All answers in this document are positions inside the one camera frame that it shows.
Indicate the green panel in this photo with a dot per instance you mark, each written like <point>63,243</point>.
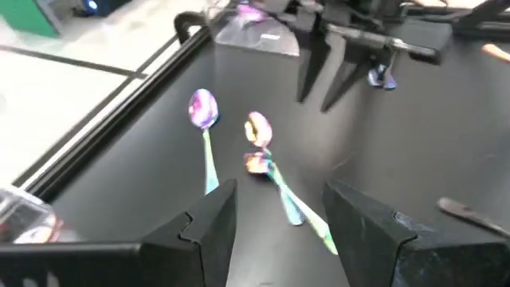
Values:
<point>24,16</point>

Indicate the black table clamp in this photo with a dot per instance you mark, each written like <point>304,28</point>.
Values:
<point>183,20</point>

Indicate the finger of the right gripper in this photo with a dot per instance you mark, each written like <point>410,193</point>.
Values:
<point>312,56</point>
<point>350,68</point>

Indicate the clear plastic bin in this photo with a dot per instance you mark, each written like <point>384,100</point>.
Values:
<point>263,44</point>
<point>24,219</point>

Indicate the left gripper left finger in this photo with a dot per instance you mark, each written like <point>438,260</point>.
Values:
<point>119,267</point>

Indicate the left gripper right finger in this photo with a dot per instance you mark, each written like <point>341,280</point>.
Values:
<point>438,267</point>

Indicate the black box blue lights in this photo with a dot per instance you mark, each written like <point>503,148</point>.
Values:
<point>107,6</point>

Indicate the iridescent rainbow spoon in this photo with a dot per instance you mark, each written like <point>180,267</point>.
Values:
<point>203,109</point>
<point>382,77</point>
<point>257,163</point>
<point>259,129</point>
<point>251,12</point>

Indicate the black rig frame strut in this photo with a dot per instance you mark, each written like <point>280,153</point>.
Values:
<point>478,30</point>

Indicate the black fork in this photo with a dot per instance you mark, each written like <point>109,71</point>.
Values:
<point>462,210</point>

